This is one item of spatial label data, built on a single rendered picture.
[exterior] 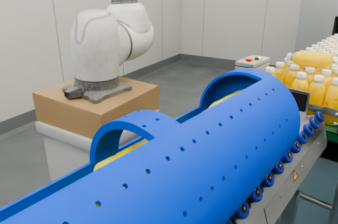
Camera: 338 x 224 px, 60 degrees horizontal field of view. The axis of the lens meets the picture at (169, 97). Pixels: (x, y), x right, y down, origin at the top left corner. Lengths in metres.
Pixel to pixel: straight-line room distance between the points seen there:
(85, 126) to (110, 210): 0.60
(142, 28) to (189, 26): 4.87
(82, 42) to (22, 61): 2.54
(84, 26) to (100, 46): 0.08
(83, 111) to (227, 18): 4.89
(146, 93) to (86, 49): 0.26
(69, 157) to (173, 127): 0.65
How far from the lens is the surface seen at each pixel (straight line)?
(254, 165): 0.61
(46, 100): 1.06
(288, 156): 0.98
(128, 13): 1.10
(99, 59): 0.96
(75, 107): 0.96
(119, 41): 1.01
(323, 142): 1.34
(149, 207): 0.40
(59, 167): 1.16
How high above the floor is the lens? 1.45
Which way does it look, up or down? 21 degrees down
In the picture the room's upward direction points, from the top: straight up
